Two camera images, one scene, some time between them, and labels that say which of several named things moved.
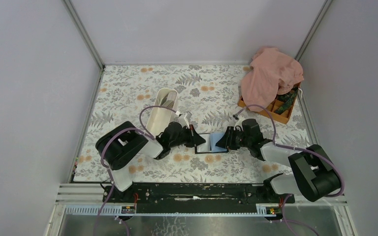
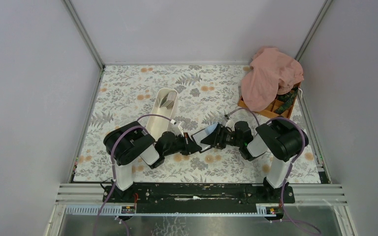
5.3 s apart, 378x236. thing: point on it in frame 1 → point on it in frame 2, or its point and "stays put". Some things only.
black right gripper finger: x=229 y=140 → x=216 y=138
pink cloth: x=272 y=72 stays put
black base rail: x=194 y=198 stays put
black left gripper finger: x=196 y=138 → x=191 y=146
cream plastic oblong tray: x=161 y=117 stays put
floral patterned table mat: x=208 y=99 stays put
